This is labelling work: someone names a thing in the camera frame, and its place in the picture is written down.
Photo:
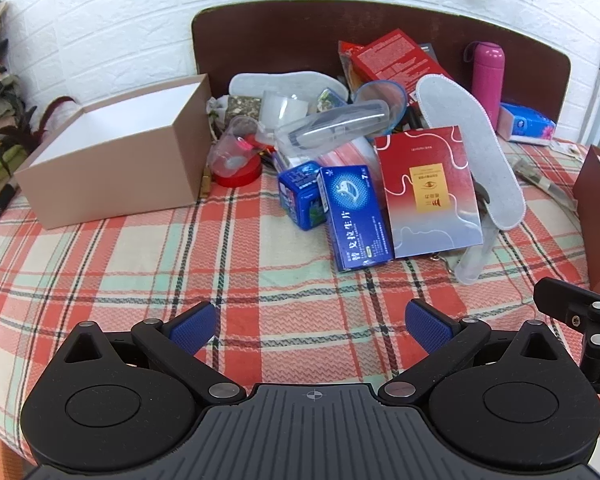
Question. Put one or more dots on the pink-brown cardboard box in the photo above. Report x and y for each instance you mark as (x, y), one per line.
(120, 180)

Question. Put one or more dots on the blue-white tissue packet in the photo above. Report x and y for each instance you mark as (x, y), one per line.
(527, 125)

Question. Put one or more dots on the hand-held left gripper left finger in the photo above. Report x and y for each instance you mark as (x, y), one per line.
(195, 327)

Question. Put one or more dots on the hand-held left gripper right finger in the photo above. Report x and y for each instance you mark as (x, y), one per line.
(427, 325)

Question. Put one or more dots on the small blue cube box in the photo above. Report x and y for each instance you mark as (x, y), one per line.
(300, 195)

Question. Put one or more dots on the red tape roll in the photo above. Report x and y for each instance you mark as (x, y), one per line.
(240, 176)

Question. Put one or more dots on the pink bottle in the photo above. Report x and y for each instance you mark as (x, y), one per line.
(487, 80)

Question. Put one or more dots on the large red box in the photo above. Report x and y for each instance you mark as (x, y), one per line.
(395, 55)

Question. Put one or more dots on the blue medicine box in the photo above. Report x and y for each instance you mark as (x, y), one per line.
(355, 220)

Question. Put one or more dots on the red-white box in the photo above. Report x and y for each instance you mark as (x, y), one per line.
(430, 210)

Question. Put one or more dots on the floral wrapper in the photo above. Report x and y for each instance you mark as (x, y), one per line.
(215, 110)

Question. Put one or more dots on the dark wooden headboard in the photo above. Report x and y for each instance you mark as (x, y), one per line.
(280, 35)

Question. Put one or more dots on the clear plastic tube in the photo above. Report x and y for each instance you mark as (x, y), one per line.
(475, 260)

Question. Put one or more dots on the speckled packet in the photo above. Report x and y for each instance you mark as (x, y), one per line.
(245, 105)

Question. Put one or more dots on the blue-rimmed clear lid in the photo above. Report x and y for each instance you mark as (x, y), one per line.
(380, 91)

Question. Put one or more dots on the clear bag with grey item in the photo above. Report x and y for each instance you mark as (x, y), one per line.
(330, 125)

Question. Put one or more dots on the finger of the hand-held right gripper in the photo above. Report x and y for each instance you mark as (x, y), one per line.
(560, 297)

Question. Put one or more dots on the clear plastic container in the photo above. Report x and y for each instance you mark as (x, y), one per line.
(285, 107)

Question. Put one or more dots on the orange packet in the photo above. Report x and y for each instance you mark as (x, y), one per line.
(350, 75)

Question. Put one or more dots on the white insole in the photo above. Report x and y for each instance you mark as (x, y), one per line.
(290, 82)
(460, 125)

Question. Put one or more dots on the green-blue packet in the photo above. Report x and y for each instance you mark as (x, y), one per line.
(330, 99)

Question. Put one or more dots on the plaid bedsheet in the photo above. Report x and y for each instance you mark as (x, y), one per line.
(130, 270)

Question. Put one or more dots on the clear plastic cup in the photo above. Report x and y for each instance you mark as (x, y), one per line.
(230, 137)

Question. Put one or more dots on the pink zip bag packet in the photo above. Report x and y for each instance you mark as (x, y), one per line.
(352, 152)

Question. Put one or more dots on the dark red feathers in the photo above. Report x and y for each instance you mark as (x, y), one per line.
(30, 130)

